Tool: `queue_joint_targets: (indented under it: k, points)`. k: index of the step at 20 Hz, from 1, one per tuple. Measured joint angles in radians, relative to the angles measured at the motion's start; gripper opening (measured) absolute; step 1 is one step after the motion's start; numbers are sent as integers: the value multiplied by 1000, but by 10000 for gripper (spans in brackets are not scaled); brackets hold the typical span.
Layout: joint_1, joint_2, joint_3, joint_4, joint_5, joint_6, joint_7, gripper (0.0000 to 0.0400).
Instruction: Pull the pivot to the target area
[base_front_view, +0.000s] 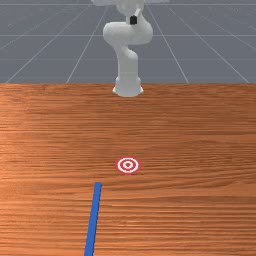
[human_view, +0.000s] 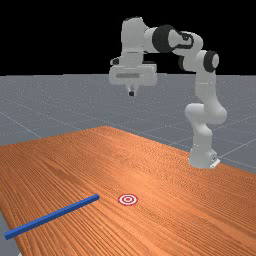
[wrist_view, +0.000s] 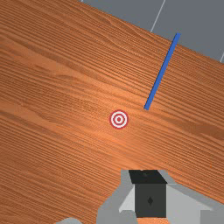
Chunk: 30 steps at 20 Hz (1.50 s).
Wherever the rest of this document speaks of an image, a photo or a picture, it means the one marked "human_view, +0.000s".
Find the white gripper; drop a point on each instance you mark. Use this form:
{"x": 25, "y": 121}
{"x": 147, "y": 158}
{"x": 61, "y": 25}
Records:
{"x": 133, "y": 75}

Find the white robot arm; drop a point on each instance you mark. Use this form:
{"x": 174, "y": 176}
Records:
{"x": 203, "y": 86}

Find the long blue stick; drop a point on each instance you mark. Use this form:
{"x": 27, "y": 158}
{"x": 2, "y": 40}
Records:
{"x": 50, "y": 217}

